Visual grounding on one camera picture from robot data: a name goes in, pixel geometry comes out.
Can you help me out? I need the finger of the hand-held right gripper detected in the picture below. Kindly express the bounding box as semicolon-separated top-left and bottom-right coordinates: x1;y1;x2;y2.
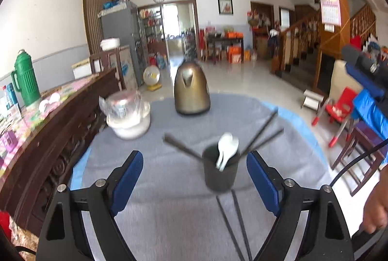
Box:
341;45;388;89
346;63;385;98

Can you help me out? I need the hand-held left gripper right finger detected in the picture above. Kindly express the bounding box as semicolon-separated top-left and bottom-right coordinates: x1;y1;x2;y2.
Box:
246;151;355;261

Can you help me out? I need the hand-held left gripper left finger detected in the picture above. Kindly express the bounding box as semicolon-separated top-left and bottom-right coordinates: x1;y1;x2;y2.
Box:
36;151;144;261

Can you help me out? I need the dark metal utensil holder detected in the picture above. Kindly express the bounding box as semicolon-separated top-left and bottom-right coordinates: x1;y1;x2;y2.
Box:
202;144;241;192

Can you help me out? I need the white plastic spoon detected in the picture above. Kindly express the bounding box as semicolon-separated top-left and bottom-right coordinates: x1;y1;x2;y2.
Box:
216;133;234;172
223;137;240;169

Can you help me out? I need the person's right hand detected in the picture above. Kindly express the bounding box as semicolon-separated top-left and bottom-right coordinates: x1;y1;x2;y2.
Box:
362;170;388;234

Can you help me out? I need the cream armchair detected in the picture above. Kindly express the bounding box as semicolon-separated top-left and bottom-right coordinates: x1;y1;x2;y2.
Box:
329;59;364;104

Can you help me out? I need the red child chair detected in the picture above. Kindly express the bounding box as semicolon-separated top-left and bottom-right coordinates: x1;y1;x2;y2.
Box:
312;87;360;148

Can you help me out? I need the blue cloth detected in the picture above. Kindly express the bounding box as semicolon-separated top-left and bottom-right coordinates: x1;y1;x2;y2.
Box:
352;88;388;141

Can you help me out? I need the grey tablecloth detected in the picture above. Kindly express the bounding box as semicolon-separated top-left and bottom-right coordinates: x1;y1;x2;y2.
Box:
80;93;330;261

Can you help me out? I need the white step stool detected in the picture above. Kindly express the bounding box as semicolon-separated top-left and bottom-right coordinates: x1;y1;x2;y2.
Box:
301;89;328;110

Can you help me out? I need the wooden staircase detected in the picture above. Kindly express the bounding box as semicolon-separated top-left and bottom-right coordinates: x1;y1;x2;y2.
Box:
271;0;380;92

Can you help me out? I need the dark wooden stool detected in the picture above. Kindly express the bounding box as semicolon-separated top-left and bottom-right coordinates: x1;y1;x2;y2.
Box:
331;121;388;197

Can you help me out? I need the carved wooden sideboard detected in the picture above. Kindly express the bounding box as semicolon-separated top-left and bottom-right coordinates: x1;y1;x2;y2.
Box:
0;67;122;239

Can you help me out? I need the small white fan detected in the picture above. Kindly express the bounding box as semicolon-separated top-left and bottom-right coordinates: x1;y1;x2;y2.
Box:
143;65;161;92

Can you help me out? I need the gold electric kettle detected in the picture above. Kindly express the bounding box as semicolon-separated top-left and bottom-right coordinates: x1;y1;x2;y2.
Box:
174;60;211;116

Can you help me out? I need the white box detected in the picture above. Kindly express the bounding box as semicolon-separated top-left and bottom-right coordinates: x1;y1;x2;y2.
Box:
72;58;92;80

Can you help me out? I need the wooden chair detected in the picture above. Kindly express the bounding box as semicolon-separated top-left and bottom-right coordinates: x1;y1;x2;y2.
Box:
89;45;122;92

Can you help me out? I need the purple cup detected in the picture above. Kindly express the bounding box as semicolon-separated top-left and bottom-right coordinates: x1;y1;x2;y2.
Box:
0;131;18;156

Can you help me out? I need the dark wooden table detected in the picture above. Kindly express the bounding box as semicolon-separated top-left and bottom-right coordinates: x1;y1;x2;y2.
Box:
206;35;245;65

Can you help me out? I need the green thermos jug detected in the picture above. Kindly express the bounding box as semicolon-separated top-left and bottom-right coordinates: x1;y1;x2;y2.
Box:
10;49;42;107

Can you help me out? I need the blue plastic bottle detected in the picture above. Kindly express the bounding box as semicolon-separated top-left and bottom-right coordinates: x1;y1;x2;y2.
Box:
1;83;19;108

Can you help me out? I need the grey refrigerator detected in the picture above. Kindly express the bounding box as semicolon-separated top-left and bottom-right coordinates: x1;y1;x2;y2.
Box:
98;0;146;89

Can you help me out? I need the shelf with bottles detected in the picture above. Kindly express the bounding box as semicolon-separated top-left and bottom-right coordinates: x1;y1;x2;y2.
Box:
138;7;164;51

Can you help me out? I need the wooden door with curtain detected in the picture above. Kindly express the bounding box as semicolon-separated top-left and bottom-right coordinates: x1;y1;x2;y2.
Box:
82;0;116;56

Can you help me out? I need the wall calendar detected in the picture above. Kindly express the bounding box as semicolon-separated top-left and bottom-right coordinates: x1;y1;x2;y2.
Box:
317;0;342;27

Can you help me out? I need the black cable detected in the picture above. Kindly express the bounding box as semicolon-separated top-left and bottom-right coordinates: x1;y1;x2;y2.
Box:
328;141;388;187

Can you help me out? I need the framed wall picture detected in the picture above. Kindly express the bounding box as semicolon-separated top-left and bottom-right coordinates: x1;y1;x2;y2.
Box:
218;0;234;16

